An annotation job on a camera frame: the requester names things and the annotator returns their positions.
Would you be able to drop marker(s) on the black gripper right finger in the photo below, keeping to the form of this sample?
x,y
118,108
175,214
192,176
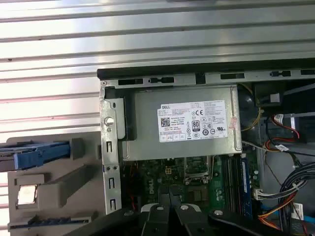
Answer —
x,y
184,221

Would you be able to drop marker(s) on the grey Dell power supply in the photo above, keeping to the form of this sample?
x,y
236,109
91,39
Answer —
x,y
147,147

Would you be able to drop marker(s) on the CPU socket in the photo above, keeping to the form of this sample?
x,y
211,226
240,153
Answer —
x,y
198,169

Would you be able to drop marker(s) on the green motherboard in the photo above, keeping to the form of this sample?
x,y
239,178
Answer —
x,y
217,194

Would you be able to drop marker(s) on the hard disk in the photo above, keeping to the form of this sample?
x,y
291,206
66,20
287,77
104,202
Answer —
x,y
37,157

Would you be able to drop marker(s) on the square motherboard chip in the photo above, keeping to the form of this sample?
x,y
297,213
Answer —
x,y
199,195

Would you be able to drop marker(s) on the black RAM slot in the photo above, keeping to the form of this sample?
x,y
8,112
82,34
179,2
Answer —
x,y
236,186

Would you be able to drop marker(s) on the silver CPU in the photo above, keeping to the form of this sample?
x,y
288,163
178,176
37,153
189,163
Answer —
x,y
27,194

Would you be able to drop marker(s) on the blue RAM stick in slot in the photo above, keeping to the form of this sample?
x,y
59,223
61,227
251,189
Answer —
x,y
246,186

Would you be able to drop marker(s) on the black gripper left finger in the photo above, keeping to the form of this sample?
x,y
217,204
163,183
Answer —
x,y
157,221

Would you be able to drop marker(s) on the open black PC case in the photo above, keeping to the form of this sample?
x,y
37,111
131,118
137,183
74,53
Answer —
x,y
110,152

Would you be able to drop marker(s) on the grey parts rack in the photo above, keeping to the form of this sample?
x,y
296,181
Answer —
x,y
73,191

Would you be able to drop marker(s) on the blue RAM stick on rack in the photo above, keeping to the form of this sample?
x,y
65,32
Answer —
x,y
61,219

